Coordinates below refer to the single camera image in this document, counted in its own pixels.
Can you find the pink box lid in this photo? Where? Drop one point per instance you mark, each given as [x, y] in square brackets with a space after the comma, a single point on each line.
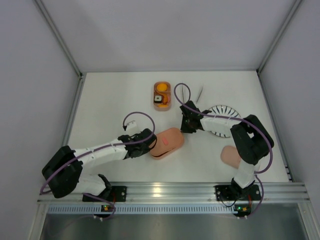
[230, 156]
[170, 137]

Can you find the yellow toy chicken drumstick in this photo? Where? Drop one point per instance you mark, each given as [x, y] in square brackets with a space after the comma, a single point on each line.
[162, 106]

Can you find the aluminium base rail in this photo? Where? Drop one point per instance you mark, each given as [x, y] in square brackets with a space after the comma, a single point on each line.
[204, 192]

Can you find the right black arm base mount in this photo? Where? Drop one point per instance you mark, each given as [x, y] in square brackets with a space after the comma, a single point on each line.
[228, 192]

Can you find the orange round toy food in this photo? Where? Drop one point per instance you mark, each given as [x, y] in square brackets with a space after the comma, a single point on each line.
[162, 87]

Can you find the striped round plate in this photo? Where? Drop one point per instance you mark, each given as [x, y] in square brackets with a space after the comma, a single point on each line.
[222, 121]

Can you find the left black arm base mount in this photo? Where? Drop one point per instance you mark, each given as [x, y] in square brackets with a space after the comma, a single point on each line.
[114, 195]

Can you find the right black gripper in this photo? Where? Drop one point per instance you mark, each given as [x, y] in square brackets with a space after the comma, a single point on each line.
[187, 119]

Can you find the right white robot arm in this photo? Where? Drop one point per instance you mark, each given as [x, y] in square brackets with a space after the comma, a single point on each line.
[251, 139]

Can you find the black white sushi roll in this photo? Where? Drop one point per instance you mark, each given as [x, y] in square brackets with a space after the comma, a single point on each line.
[158, 99]

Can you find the metal tongs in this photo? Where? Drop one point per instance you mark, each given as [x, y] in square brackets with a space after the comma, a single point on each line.
[184, 92]

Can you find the pink lunch box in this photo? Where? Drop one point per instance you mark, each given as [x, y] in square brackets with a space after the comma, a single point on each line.
[155, 92]
[161, 151]

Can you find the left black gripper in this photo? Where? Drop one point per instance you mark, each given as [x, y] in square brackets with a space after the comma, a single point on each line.
[150, 139]

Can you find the left aluminium frame post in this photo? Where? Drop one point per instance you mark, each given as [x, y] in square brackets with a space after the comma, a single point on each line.
[57, 35]

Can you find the grey slotted cable duct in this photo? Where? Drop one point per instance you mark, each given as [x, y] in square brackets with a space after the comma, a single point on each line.
[129, 209]

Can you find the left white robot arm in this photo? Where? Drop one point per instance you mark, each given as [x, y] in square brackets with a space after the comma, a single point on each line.
[70, 170]

